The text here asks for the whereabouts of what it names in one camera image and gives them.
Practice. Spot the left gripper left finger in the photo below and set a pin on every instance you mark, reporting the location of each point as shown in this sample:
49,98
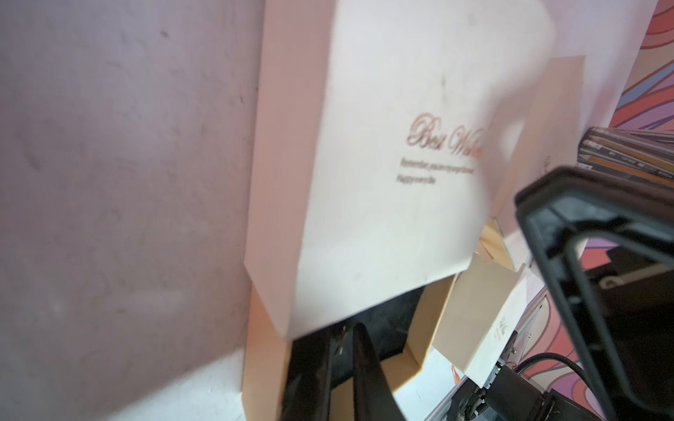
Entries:
308,385

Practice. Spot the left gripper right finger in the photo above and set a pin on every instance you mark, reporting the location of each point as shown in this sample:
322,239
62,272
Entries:
372,396

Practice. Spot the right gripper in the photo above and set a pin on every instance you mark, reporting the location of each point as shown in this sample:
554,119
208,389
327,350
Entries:
604,246

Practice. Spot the cream drawer jewelry box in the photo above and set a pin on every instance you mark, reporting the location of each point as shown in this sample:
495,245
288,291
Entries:
383,129

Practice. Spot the cream jewelry box middle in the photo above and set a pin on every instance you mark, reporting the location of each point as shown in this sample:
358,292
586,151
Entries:
548,139

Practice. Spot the cream jewelry box front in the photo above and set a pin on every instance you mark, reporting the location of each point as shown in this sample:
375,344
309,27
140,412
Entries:
484,307

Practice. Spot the cup of pencils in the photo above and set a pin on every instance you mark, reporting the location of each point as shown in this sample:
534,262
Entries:
635,155

